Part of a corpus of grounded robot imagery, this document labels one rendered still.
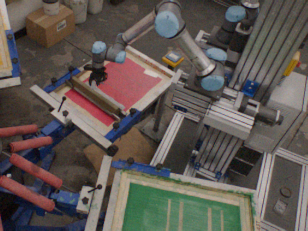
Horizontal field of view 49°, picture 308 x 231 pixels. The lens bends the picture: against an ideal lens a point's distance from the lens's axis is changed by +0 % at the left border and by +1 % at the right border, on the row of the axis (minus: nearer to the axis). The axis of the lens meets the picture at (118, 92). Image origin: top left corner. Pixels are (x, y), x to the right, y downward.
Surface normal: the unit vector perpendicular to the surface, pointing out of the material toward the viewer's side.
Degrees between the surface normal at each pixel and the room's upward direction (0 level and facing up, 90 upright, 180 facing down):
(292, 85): 0
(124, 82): 0
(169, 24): 84
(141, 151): 0
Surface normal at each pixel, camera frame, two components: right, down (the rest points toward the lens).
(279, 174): 0.07, -0.69
